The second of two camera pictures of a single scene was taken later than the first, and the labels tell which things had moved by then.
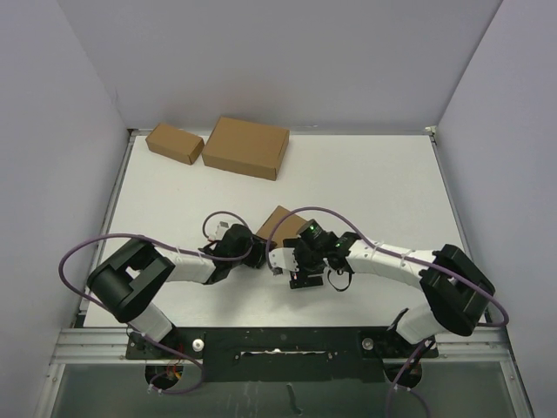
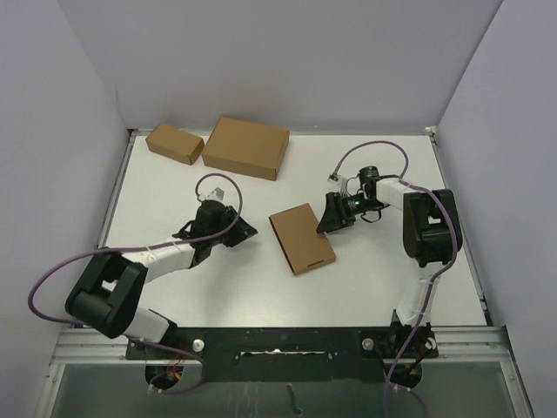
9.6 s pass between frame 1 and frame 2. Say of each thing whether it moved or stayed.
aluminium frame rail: stayed
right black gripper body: moved
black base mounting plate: stayed
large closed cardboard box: stayed
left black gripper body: moved
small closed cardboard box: stayed
